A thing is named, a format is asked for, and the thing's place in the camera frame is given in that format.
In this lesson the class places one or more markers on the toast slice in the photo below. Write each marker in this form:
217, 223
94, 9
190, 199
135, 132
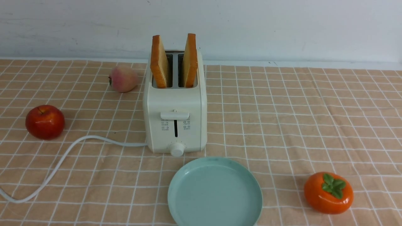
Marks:
159, 62
190, 61

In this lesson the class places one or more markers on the white two-slot toaster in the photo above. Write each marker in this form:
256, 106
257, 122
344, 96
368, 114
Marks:
176, 117

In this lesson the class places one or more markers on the light blue round plate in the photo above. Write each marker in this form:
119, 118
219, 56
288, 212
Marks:
214, 191

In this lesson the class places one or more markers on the orange checkered tablecloth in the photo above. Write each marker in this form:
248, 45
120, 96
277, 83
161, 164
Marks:
283, 123

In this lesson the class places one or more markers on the pink peach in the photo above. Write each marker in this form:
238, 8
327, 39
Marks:
123, 79

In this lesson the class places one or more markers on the orange persimmon with green leaf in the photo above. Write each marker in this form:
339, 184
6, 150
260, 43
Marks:
328, 193

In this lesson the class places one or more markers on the red apple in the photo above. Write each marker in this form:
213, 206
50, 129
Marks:
45, 122

